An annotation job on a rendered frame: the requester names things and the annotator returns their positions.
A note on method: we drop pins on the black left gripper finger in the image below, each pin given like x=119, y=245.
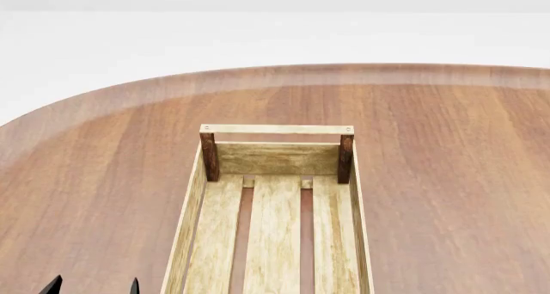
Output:
x=135, y=287
x=53, y=287

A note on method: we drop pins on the light wooden slatted tray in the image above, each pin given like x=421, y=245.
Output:
x=275, y=236

